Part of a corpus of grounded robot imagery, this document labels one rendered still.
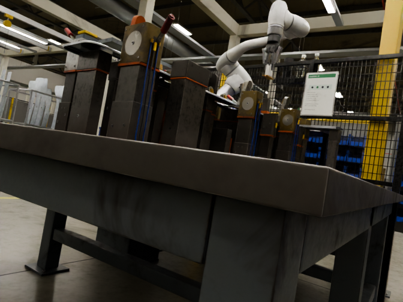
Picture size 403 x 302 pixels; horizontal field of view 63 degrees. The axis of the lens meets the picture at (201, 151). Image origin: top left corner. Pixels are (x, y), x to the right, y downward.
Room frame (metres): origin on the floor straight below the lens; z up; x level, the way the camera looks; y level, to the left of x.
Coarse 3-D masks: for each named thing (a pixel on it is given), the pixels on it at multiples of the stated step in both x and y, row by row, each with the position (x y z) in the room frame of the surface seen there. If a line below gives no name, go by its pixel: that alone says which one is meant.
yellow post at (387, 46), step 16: (400, 0) 2.03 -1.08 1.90; (384, 16) 2.08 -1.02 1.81; (400, 16) 2.02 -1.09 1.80; (384, 32) 2.07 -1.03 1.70; (400, 32) 2.04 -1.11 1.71; (384, 48) 2.06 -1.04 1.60; (384, 64) 2.05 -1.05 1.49; (384, 80) 2.04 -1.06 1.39; (384, 96) 2.03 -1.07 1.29; (384, 112) 2.02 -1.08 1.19; (368, 128) 2.08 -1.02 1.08; (384, 128) 2.02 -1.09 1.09; (368, 144) 2.07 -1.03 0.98; (384, 144) 2.05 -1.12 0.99; (368, 160) 2.06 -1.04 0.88; (368, 176) 2.05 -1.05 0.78
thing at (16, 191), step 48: (48, 192) 0.51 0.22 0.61; (96, 192) 0.45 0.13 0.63; (144, 192) 0.40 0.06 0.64; (192, 192) 0.37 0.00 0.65; (48, 240) 1.76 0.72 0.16; (144, 240) 0.40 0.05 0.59; (192, 240) 0.36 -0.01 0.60; (240, 240) 0.33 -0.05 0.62; (288, 240) 0.32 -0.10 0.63; (336, 240) 0.54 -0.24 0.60; (384, 240) 1.68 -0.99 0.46; (192, 288) 1.27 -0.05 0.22; (240, 288) 0.33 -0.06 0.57; (288, 288) 0.34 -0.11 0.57; (336, 288) 0.99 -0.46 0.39
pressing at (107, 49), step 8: (88, 40) 0.97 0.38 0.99; (64, 48) 1.08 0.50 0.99; (72, 48) 1.10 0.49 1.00; (80, 48) 1.08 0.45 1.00; (88, 48) 1.06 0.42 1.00; (96, 48) 1.05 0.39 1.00; (104, 48) 1.03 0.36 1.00; (160, 72) 1.22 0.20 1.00; (160, 80) 1.35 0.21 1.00; (168, 88) 1.46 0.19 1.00; (216, 96) 1.48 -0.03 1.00; (232, 104) 1.60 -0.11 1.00
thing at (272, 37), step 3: (270, 36) 1.89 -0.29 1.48; (273, 36) 1.88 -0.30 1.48; (276, 36) 1.88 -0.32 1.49; (267, 39) 1.91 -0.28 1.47; (270, 39) 1.89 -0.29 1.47; (273, 39) 1.88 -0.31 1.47; (276, 39) 1.88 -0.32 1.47; (279, 39) 1.89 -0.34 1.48; (267, 42) 1.91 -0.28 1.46; (270, 42) 1.90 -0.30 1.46; (273, 42) 1.90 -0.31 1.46; (276, 42) 1.89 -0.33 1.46; (279, 42) 1.90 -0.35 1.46; (267, 45) 1.92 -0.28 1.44; (270, 45) 1.91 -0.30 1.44; (273, 45) 1.90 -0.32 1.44; (276, 45) 1.89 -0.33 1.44; (279, 45) 1.89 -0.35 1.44; (267, 48) 1.92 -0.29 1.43; (270, 48) 1.91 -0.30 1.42; (276, 48) 1.89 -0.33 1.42; (270, 51) 1.91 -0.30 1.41
